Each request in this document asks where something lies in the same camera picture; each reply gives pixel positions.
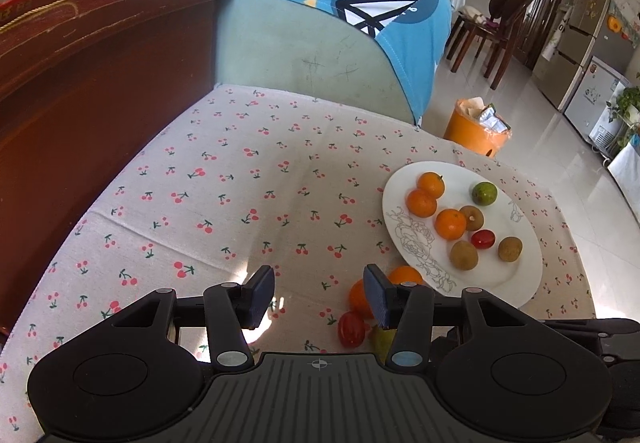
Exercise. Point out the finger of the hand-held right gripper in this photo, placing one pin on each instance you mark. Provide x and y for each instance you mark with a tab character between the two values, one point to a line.
590	330

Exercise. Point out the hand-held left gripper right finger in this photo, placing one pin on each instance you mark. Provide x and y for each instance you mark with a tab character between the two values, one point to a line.
377	295

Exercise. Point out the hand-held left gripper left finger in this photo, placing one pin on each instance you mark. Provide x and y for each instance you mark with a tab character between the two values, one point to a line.
260	294

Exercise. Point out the orange tangerine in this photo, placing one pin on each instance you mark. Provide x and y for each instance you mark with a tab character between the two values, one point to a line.
421	203
406	275
450	224
431	184
360	299

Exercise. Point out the small red fruit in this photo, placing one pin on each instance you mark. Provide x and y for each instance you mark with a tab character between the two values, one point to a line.
351	329
483	239

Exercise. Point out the green and red mango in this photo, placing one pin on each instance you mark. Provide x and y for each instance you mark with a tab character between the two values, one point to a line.
381	342

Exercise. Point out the brown kiwi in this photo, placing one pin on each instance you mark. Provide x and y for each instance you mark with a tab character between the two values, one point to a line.
510	248
471	217
463	255

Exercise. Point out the white plate with line drawing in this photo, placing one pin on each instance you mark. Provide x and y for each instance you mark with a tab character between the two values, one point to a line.
500	283

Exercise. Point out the green citrus fruit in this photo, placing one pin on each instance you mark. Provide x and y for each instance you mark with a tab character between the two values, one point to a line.
484	193

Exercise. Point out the cherry print tablecloth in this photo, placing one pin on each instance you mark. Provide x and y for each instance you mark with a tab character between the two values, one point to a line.
250	148

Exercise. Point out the orange waste bin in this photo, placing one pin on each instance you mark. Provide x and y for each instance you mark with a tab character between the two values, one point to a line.
470	133

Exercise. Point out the silver foil packet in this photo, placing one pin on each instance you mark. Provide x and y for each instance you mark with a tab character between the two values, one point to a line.
492	119

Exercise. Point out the white paper in bin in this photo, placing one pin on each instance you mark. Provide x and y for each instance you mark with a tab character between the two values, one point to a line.
470	105

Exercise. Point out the green potted plant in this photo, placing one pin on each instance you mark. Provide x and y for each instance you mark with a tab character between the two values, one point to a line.
625	105

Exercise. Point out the white chest freezer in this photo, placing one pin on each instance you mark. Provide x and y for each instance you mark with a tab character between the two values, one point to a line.
597	98

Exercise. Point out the dark wooden cabinet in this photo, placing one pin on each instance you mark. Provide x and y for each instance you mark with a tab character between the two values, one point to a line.
100	98

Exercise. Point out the dark wooden chair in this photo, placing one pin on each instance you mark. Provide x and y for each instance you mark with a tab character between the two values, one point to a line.
492	30

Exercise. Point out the silver refrigerator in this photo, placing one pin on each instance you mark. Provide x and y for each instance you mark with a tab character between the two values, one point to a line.
575	38

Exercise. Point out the brown wooden door frame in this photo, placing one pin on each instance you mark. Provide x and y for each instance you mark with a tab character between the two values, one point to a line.
542	3

